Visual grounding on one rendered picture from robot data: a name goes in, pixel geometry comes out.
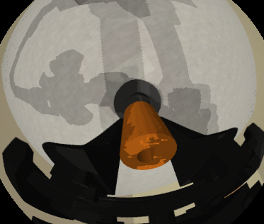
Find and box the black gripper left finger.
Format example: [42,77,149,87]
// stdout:
[42,118,124,195]

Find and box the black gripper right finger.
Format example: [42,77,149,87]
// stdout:
[161,117,238,186]

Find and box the orange knob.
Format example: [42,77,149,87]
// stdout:
[120,101,177,170]

